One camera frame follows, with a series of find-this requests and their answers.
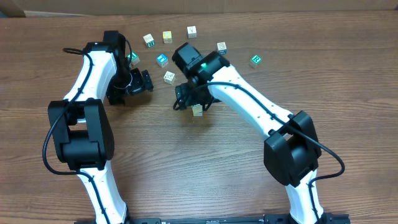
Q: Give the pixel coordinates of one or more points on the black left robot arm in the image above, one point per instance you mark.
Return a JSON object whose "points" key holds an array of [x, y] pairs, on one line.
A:
{"points": [[80, 128]]}

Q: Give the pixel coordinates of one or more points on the blue side wooden block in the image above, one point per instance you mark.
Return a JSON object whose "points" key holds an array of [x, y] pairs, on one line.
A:
{"points": [[221, 48]]}

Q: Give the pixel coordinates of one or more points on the green R block right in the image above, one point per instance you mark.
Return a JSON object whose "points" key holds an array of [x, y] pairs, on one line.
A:
{"points": [[255, 61]]}

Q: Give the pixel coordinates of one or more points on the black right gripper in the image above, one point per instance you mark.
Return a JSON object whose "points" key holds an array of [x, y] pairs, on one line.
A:
{"points": [[188, 98]]}

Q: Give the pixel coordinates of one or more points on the yellow top wooden block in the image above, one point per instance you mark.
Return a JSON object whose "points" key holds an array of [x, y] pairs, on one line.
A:
{"points": [[167, 37]]}

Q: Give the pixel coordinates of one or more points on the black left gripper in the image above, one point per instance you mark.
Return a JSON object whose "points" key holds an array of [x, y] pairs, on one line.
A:
{"points": [[114, 91]]}

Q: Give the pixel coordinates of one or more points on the red letter wooden block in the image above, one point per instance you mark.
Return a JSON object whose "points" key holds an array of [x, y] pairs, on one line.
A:
{"points": [[197, 110]]}

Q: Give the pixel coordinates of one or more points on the cardboard back wall panel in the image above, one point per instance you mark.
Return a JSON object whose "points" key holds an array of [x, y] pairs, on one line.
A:
{"points": [[18, 8]]}

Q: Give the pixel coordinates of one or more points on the blue F letter block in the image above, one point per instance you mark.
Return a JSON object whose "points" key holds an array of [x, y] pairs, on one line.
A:
{"points": [[162, 60]]}

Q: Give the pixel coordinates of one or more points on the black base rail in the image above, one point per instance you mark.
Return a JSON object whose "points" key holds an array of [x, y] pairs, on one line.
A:
{"points": [[327, 218]]}

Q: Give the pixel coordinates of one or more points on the green E letter block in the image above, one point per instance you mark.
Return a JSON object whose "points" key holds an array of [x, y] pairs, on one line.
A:
{"points": [[133, 59]]}

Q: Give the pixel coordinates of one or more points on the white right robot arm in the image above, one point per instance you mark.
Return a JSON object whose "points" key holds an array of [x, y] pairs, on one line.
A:
{"points": [[291, 148]]}

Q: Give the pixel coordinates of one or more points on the dark green R block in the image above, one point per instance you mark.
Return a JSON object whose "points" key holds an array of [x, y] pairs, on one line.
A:
{"points": [[149, 40]]}

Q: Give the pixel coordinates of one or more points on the plain wooden block far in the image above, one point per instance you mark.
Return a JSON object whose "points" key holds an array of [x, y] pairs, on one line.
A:
{"points": [[191, 32]]}

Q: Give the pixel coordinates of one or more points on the wooden O block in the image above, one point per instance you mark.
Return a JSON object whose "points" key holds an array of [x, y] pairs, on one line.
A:
{"points": [[169, 77]]}

